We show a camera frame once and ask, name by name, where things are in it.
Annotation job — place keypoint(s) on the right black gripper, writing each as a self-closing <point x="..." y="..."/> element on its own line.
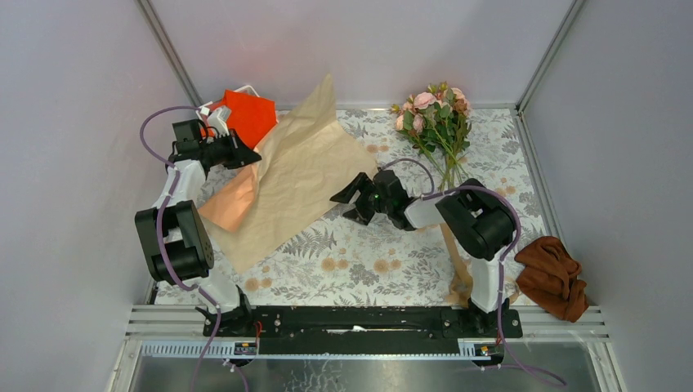
<point x="361" y="182"/>

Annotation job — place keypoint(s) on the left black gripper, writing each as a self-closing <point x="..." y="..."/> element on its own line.
<point x="239" y="153"/>

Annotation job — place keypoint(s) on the beige kraft wrapping paper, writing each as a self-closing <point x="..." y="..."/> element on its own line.
<point x="307" y="157"/>

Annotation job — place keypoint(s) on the pink fake flower bouquet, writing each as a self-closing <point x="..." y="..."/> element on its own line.
<point x="436" y="122"/>

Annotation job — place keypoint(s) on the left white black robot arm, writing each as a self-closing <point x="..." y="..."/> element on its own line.
<point x="176" y="246"/>

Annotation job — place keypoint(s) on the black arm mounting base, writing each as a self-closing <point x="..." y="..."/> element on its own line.
<point x="371" y="330"/>

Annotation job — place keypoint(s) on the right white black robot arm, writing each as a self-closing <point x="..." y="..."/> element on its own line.
<point x="482" y="222"/>

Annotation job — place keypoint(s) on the orange cloth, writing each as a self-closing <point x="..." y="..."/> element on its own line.
<point x="251" y="116"/>

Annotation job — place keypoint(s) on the tan ribbon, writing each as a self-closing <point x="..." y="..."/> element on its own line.
<point x="460" y="287"/>

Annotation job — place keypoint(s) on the brown cloth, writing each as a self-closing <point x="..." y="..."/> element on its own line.
<point x="550" y="278"/>

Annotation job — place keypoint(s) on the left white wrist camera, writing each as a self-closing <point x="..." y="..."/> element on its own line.
<point x="216" y="119"/>

